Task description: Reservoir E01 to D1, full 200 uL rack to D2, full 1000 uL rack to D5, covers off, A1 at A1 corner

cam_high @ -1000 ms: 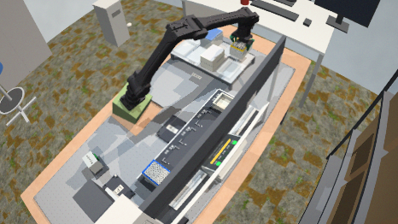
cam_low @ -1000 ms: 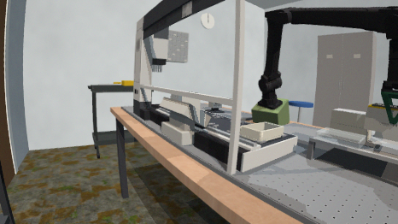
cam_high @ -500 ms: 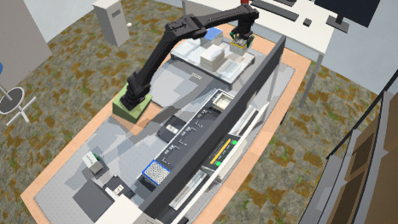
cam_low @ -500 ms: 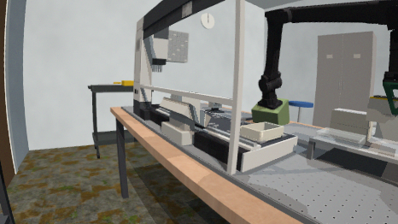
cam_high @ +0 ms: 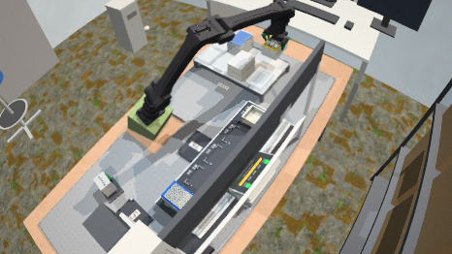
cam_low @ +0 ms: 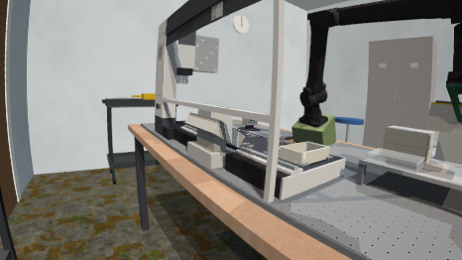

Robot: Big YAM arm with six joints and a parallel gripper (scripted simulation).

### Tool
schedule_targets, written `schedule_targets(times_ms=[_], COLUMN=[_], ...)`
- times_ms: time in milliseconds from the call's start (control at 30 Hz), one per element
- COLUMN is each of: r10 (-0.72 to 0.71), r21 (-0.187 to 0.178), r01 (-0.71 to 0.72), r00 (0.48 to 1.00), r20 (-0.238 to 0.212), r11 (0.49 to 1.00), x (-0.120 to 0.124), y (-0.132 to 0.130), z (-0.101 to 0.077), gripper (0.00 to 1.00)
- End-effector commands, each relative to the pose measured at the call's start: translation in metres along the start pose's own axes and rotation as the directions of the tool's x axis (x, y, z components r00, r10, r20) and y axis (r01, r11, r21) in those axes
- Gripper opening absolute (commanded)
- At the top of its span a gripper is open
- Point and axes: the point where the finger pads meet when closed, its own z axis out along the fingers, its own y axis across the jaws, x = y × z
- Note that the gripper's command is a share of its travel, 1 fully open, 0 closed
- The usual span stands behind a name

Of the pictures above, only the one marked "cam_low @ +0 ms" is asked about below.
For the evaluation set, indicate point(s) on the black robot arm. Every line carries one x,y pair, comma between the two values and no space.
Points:
381,11

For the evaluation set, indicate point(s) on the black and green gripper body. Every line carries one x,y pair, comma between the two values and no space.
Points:
455,76

